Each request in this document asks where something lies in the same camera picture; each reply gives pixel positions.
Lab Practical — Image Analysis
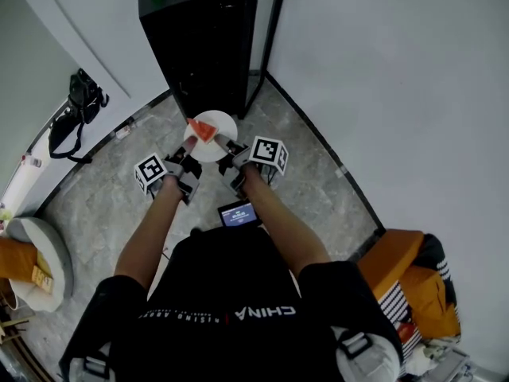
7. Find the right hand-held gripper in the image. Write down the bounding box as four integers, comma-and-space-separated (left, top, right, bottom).
214, 133, 289, 198

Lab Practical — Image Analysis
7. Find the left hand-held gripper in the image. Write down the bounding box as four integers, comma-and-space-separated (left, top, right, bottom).
134, 135, 203, 205

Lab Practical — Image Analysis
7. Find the white round plate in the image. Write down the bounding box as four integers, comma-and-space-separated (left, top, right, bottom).
183, 110, 239, 164

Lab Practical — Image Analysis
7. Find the red watermelon slice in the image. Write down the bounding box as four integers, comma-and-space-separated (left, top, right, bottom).
187, 118, 218, 145

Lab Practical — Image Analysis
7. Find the person's right forearm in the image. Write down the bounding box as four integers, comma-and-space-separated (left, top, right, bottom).
239, 162, 332, 281

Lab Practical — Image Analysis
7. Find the person's left forearm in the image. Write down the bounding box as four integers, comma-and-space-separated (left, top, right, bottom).
114, 174, 185, 290

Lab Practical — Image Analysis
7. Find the black shoulder bag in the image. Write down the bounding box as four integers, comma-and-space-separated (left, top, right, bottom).
48, 68, 110, 165

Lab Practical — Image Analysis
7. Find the small monitor with blue screen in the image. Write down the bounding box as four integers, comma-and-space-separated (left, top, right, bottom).
216, 201, 262, 229

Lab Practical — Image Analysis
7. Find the person's torso in black shirt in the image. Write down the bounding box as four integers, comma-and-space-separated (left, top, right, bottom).
58, 226, 405, 382

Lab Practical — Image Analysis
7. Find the white door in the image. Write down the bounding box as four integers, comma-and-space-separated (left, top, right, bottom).
0, 0, 173, 218

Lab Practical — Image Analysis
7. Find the grey round pouf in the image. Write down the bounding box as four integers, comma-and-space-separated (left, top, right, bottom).
5, 216, 75, 314

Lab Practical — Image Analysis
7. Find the yellow paper tag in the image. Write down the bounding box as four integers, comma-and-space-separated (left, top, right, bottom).
30, 252, 55, 294

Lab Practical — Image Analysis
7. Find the orange cushion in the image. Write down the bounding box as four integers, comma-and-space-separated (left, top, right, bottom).
0, 236, 40, 284

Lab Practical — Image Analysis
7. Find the black jacket with white stripes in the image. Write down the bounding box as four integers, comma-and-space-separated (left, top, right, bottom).
413, 232, 459, 306

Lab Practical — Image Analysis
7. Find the orange bag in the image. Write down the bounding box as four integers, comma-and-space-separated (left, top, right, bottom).
398, 264, 463, 340

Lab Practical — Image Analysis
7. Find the grey shoulder strap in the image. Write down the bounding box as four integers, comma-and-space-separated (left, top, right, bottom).
68, 340, 121, 382
332, 326, 402, 382

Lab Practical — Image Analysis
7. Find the wooden frame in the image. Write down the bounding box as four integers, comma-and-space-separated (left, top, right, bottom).
0, 284, 37, 373

